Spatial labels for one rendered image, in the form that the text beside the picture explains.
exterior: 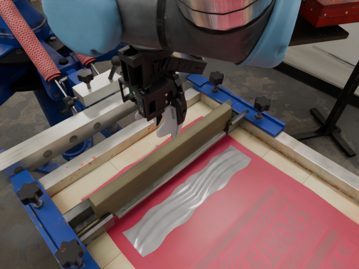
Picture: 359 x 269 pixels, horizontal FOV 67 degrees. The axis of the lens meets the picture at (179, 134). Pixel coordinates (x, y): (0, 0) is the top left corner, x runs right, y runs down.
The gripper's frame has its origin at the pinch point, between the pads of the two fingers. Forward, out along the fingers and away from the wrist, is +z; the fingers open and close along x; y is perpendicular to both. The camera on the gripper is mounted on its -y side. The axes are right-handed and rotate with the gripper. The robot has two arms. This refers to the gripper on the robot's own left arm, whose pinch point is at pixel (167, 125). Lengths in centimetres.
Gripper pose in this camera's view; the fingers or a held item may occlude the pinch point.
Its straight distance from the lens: 57.0
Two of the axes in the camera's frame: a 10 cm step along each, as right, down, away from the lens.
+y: -7.1, 5.2, -4.6
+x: 7.0, 5.3, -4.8
